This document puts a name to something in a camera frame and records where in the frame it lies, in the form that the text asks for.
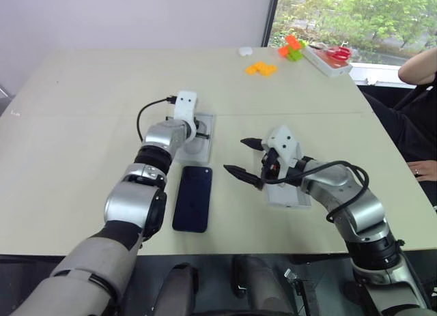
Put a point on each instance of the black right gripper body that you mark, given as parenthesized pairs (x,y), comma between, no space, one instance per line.
(271,166)

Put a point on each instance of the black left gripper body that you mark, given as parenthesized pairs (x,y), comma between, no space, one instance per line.
(201,125)

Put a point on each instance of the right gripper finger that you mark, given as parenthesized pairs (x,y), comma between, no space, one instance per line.
(252,143)
(244,174)

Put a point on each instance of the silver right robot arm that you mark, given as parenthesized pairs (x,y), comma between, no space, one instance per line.
(358,200)

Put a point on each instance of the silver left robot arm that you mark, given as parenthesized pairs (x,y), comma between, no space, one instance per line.
(136,200)

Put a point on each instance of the person's bare forearm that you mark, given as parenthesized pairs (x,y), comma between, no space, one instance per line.
(418,68)

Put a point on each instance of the white phone box lid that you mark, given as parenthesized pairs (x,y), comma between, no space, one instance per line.
(283,197)

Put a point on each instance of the white box with orange print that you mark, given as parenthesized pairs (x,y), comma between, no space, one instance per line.
(333,68)

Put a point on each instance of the person's hand with ring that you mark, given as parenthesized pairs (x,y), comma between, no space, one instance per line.
(425,171)

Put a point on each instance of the dark blue smartphone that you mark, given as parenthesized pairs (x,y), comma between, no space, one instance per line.
(192,198)

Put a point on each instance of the flat orange building block piece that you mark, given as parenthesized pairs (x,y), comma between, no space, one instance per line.
(261,69)

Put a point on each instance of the white earbuds case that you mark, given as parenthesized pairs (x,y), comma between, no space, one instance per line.
(244,51)

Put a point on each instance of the orange and green block toy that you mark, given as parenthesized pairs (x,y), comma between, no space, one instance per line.
(292,49)

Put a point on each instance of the seated person in black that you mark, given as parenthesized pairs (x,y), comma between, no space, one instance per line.
(403,125)

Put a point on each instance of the white window sill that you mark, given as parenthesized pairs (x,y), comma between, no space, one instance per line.
(379,75)

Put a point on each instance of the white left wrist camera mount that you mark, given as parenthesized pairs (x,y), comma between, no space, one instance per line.
(184,106)

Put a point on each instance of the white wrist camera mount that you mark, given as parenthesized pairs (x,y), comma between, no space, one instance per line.
(285,143)
(184,106)

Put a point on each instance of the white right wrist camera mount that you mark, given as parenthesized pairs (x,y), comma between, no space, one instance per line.
(285,143)

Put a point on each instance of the small metal bracket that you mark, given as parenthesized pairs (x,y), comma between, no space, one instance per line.
(292,275)

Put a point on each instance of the black window frame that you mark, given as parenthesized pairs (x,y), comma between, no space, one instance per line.
(269,17)

